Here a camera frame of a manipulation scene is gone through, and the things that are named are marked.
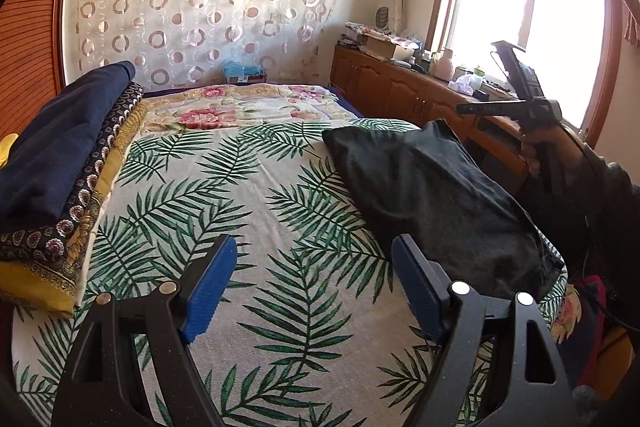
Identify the white jug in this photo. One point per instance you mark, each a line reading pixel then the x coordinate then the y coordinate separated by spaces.
pixel 443 66

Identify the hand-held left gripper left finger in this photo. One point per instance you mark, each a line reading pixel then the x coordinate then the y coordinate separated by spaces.
pixel 210 287

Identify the blue plastic bag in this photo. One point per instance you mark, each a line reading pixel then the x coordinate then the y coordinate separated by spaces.
pixel 242 71

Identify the floral quilt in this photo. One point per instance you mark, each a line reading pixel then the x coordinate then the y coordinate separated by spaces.
pixel 240 107

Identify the long wooden cabinet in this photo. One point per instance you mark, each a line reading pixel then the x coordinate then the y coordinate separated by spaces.
pixel 390 87

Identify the stack of folded blankets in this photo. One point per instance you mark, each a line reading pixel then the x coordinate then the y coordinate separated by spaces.
pixel 55 248

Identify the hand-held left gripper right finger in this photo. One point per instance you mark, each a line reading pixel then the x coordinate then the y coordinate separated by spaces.
pixel 417 284

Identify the clear plastic bag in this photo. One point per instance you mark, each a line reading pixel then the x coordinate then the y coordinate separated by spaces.
pixel 465 84

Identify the slatted wooden wardrobe door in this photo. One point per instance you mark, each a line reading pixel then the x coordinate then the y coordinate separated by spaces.
pixel 30 32

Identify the circle patterned wall curtain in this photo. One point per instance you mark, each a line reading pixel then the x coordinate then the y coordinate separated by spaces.
pixel 200 2

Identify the person's body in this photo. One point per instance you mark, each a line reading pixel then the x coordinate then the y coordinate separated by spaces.
pixel 590 347

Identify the small white fan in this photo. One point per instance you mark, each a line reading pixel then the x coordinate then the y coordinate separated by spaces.
pixel 382 18

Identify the black printed t-shirt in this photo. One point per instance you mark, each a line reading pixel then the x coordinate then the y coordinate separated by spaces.
pixel 425 187

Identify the person's right hand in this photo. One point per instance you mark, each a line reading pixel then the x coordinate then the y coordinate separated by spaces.
pixel 562 152

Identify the green leaf print blanket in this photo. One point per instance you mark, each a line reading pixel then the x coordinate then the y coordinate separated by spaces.
pixel 210 179

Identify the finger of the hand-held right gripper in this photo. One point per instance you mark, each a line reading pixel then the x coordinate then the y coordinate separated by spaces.
pixel 487 108

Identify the cardboard box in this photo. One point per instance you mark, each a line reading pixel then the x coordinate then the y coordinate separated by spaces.
pixel 385 48

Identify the wooden framed window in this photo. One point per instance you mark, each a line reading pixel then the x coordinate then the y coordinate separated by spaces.
pixel 525 17

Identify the person's right forearm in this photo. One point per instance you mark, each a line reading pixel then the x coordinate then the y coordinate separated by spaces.
pixel 610 197

